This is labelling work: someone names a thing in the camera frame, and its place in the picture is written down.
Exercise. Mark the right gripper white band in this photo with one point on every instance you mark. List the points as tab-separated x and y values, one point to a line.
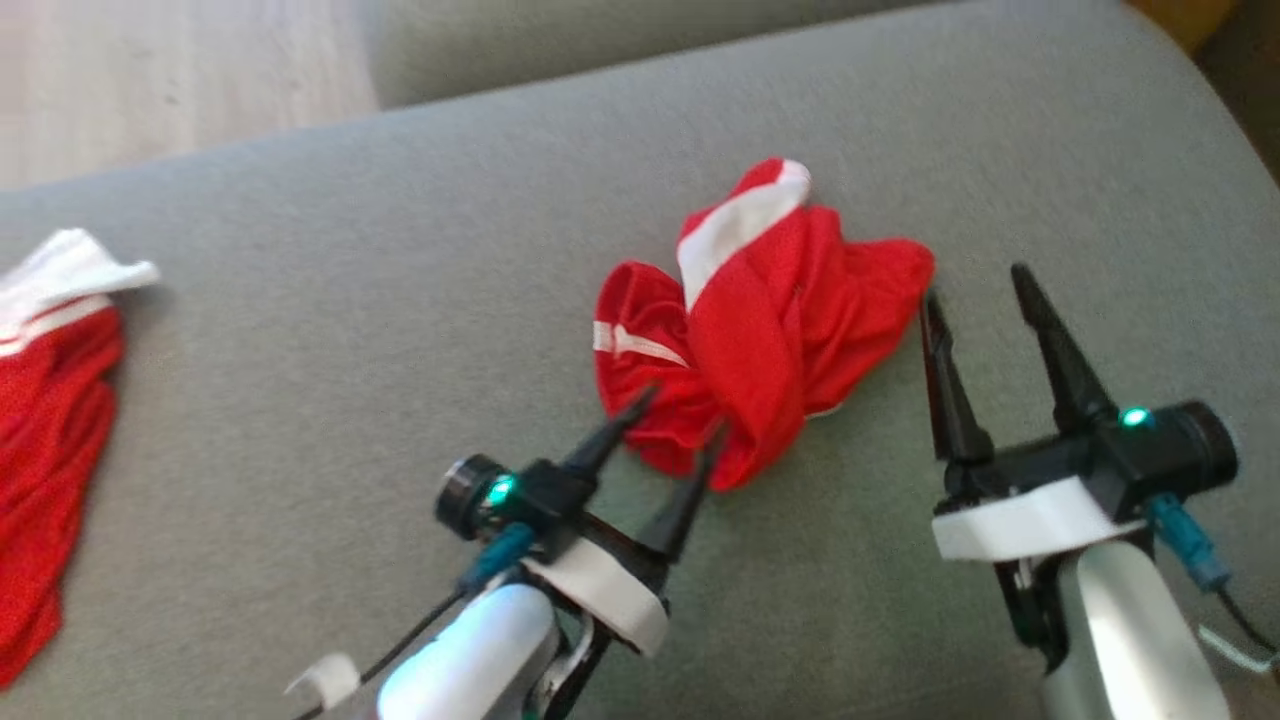
1030	515

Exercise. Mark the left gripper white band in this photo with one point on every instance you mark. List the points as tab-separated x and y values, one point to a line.
610	590

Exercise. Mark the red shorts with white waistband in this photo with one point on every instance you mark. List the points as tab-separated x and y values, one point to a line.
760	330

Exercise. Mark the red jersey with white trim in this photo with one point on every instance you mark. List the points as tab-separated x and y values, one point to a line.
50	420

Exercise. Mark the right robot arm silver white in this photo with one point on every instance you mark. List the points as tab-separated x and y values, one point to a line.
1130	640

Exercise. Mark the grey sofa back cushion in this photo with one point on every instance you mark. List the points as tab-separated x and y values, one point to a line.
600	50

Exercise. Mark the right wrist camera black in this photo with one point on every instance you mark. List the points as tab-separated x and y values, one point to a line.
1180	450

